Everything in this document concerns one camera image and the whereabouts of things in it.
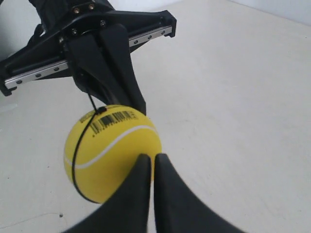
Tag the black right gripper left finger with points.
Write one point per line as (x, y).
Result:
(126, 211)

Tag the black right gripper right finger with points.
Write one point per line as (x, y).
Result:
(178, 209)

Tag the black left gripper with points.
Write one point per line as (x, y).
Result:
(90, 41)

